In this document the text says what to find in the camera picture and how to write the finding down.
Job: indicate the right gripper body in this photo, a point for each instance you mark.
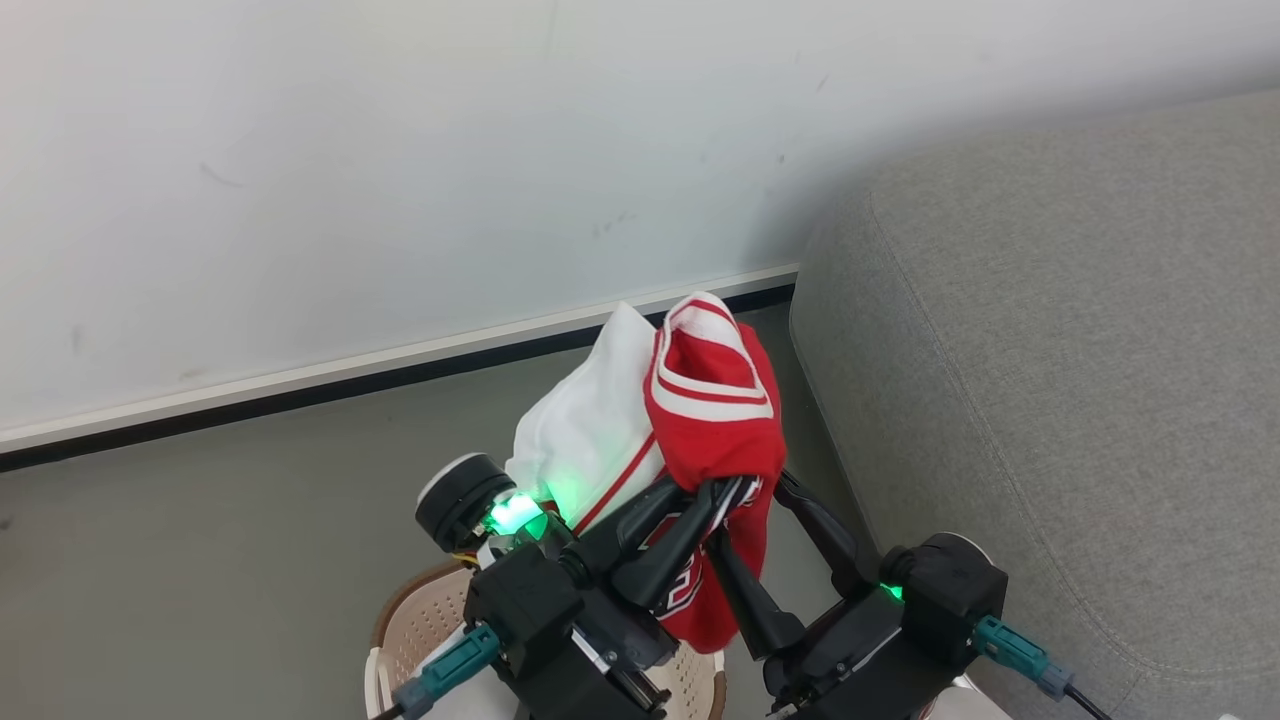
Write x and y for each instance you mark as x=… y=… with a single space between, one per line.
x=850 y=660

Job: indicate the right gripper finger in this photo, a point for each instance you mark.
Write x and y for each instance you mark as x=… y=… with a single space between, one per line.
x=825 y=530
x=760 y=615

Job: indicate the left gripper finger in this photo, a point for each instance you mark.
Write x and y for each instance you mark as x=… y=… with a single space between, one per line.
x=630 y=530
x=670 y=560

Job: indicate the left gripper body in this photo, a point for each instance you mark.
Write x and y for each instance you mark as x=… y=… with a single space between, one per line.
x=610 y=660

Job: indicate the white garment with red stripe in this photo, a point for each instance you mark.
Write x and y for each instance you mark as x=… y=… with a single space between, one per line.
x=590 y=430

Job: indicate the red jersey with white stripes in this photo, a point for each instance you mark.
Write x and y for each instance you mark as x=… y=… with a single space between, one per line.
x=715 y=420

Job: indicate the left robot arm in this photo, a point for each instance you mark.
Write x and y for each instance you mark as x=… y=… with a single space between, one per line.
x=455 y=500

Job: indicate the cream laundry basket brown rim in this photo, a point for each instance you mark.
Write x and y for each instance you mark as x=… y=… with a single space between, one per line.
x=420 y=620

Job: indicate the white baseboard with black edge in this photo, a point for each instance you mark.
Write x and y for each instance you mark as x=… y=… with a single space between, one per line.
x=400 y=365

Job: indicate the grey fabric sofa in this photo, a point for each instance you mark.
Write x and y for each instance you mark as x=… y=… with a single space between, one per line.
x=1080 y=380

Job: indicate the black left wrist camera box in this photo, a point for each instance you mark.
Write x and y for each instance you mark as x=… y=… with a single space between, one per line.
x=520 y=600

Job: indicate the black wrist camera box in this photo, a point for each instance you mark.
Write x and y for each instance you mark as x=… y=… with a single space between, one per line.
x=950 y=595
x=520 y=600

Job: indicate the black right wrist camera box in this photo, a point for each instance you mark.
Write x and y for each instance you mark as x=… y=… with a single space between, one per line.
x=950 y=595

